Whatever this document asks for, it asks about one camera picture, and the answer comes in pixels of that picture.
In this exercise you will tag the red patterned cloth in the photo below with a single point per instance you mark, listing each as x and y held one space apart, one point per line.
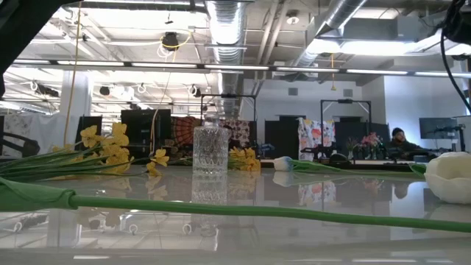
184 130

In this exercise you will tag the black frame stand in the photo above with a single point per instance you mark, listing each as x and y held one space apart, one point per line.
346 101

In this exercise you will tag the wide ribbed silver duct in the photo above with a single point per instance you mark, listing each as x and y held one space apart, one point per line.
226 29

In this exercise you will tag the long ceiling light strip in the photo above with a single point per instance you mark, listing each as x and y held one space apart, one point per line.
235 67

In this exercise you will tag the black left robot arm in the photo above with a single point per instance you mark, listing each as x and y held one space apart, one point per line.
22 29

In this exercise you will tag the red dotted white cloth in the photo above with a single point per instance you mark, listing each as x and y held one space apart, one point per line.
241 132

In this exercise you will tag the white floral cloth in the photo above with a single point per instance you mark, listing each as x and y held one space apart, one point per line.
316 138

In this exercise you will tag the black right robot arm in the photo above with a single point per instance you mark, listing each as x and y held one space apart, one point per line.
460 22

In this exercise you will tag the white blue-tipped artificial tulip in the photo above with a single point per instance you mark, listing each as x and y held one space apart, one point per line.
283 163

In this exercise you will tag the dark wall monitor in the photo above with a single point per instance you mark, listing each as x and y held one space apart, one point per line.
438 128

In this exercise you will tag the black round ceiling device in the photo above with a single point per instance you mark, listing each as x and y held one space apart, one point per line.
170 40

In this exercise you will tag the person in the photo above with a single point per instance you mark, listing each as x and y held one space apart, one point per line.
399 141

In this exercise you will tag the large black screen panel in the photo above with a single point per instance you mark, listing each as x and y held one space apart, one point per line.
143 123

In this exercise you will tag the narrow black partition panel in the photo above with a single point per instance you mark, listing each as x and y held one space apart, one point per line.
98 121

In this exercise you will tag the yellow artificial flower bunch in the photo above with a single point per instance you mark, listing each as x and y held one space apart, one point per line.
117 138
243 158

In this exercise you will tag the pink flower bouquet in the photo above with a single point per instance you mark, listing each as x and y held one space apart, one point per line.
371 141

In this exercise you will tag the clear cut-glass vase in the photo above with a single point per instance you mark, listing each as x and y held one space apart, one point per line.
210 147

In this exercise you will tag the slanted smooth silver duct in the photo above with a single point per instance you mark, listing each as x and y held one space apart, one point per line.
331 18

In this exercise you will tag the long green foreground stem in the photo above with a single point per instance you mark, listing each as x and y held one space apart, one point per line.
221 210

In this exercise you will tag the plain white cloth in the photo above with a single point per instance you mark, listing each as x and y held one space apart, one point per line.
37 132

